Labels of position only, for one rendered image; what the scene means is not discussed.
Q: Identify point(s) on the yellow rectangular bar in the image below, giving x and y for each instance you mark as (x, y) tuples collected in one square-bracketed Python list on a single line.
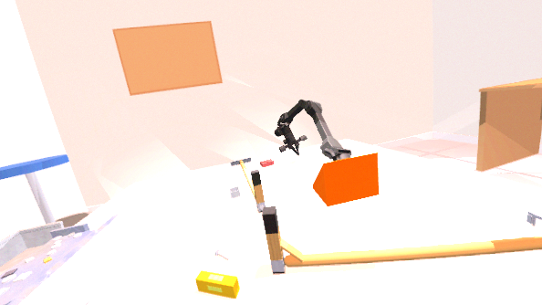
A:
[(218, 284)]

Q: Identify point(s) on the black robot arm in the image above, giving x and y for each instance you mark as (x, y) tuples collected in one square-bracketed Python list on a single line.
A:
[(330, 147)]

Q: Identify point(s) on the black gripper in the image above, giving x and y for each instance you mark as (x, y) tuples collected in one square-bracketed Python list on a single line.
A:
[(291, 140)]

